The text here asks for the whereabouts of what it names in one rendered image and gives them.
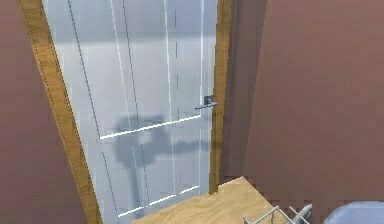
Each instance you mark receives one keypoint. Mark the pale blue round object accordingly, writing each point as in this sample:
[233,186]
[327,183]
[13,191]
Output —
[358,213]

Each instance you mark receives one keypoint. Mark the light wooden table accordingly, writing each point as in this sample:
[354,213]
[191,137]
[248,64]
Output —
[216,206]

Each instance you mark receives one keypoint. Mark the white room door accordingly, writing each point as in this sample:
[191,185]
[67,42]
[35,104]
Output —
[150,83]

